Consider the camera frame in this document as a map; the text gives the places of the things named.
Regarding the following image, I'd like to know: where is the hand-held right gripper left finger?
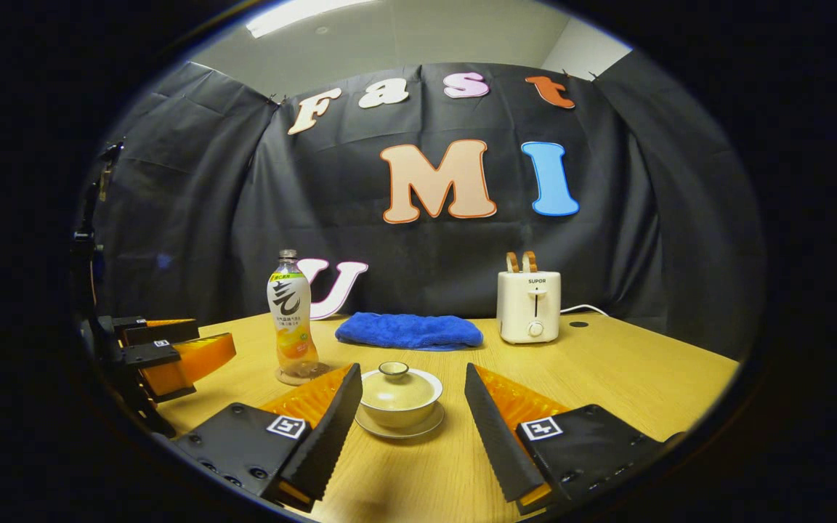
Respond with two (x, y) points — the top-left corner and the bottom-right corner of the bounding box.
(171, 363), (363, 513)

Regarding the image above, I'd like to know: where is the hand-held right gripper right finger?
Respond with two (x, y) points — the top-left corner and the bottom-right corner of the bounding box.
(464, 363), (684, 515)

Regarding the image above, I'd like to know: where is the round cork coaster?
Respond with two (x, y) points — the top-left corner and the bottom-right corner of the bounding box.
(275, 362), (332, 386)

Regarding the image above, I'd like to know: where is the clear water bottle orange label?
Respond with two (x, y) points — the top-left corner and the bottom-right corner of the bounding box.
(267, 249), (320, 380)

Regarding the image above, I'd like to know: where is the cream white toaster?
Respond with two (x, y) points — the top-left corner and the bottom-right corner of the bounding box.
(497, 270), (562, 344)

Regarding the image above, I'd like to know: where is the blue folded towel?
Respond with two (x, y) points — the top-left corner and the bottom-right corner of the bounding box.
(335, 312), (485, 352)

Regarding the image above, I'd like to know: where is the black stand pole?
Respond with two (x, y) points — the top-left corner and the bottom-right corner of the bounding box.
(70, 142), (125, 251)

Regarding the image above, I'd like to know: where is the black backdrop cloth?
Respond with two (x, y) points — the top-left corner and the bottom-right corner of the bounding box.
(92, 62), (764, 360)

